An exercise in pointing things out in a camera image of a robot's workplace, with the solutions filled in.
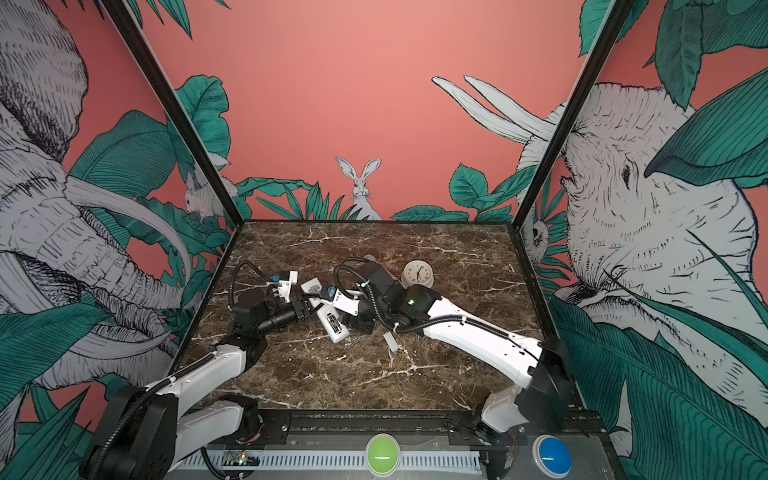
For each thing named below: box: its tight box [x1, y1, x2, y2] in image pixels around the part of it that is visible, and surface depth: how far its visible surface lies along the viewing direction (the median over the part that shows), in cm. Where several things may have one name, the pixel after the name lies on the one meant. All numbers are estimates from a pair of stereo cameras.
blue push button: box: [532, 434, 573, 479], surface depth 72 cm
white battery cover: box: [383, 331, 399, 352], surface depth 91 cm
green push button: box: [365, 433, 401, 477], surface depth 71 cm
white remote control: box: [301, 277, 350, 343], surface depth 78 cm
